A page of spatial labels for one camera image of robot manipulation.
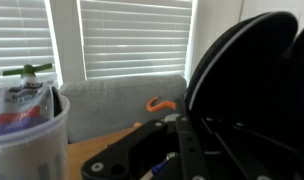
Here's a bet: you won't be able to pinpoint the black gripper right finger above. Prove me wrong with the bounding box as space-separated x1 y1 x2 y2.
201 114 304 180

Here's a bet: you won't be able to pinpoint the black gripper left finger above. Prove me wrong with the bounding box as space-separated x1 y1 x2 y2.
80 114 211 180

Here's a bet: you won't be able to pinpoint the grey couch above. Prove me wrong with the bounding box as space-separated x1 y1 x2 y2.
59 73 188 144

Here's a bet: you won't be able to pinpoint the orange octopus plush toy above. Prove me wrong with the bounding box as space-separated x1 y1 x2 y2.
133 96 177 130

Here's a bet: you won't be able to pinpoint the clear plastic container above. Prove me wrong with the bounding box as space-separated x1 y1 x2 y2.
0 84 72 180

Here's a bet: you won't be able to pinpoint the squeeze pouch with green cap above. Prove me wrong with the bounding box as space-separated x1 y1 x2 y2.
0 63 56 137

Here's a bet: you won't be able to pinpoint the white window blinds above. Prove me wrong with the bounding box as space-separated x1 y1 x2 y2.
0 0 56 81
76 0 195 80

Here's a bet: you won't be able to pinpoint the blue wire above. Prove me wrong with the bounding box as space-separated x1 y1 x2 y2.
151 158 170 176

